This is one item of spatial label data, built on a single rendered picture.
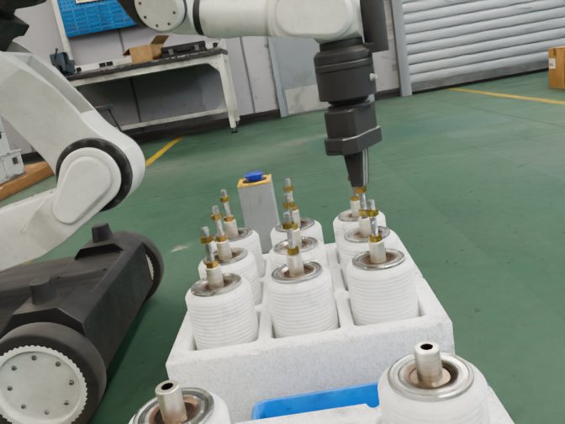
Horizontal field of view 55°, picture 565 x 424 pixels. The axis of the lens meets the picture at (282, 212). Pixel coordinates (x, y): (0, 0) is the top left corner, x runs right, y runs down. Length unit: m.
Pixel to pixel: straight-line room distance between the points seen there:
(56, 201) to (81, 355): 0.30
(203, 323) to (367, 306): 0.23
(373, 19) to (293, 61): 5.03
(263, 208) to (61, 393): 0.51
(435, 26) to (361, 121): 5.22
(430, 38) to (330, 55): 5.22
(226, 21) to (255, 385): 0.53
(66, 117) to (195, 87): 4.84
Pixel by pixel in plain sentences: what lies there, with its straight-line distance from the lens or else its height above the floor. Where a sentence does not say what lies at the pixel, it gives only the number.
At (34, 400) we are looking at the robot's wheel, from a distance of 1.06.
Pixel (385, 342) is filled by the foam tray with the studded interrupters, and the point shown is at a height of 0.16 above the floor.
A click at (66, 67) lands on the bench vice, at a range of 5.38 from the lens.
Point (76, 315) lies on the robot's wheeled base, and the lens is 1.03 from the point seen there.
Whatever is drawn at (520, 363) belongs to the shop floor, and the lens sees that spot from 1.02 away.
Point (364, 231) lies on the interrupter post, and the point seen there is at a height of 0.26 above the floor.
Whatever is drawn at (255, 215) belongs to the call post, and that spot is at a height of 0.25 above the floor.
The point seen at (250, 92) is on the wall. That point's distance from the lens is 5.88.
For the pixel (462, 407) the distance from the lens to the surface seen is 0.50.
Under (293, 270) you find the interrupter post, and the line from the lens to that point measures 0.78.
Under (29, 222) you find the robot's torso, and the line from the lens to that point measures 1.16.
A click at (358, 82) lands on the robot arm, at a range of 0.82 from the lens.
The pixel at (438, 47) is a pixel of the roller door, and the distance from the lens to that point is 6.04.
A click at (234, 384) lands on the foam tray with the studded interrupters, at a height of 0.14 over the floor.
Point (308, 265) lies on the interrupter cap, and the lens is 0.81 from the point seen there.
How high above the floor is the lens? 0.54
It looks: 15 degrees down
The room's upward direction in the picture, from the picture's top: 10 degrees counter-clockwise
